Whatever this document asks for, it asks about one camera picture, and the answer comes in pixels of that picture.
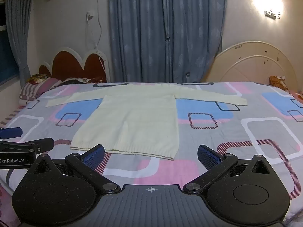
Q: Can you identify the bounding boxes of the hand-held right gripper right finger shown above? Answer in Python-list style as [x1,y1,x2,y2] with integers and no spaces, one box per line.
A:
[183,144,275,194]

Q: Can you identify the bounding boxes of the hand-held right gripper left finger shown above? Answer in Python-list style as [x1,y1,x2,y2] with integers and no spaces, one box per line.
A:
[29,144,121,194]

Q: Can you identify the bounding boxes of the glowing wall lamp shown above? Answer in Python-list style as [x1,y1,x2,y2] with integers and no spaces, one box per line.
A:
[264,9,282,20]

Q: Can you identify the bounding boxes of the floral yellow red pillow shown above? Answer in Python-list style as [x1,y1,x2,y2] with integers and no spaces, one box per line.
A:
[27,73,52,84]

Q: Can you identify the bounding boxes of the dark window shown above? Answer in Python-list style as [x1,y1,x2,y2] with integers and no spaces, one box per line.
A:
[0,1,20,86]

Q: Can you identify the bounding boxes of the striped pink pillow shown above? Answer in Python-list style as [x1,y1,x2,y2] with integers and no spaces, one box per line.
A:
[19,78,63,101]

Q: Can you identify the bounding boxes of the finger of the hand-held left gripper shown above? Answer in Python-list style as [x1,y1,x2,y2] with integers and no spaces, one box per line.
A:
[0,127,23,139]
[0,137,55,153]

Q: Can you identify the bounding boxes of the grey-blue curtain panel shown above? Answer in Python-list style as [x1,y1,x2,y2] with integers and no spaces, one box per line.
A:
[162,0,228,83]
[108,0,169,84]

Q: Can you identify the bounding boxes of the dark floral blanket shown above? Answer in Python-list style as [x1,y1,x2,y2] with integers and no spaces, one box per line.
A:
[56,76,107,87]

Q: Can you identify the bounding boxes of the narrow grey-blue window curtain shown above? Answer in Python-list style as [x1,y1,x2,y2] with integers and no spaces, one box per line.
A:
[5,0,36,84]

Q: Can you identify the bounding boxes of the white plug cable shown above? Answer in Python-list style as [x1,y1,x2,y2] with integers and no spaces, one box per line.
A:
[85,16,106,76]

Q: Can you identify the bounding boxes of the red and white headboard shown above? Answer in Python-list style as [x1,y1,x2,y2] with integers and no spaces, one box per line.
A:
[38,47,111,83]

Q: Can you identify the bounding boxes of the patterned grey pink bedsheet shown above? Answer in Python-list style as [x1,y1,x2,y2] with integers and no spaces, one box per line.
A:
[0,81,303,227]

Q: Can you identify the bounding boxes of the white air conditioner cord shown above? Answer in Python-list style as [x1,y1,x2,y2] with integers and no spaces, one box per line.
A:
[95,0,102,52]

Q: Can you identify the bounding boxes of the cream knitted sweater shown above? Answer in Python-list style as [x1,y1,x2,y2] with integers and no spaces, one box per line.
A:
[45,84,248,160]

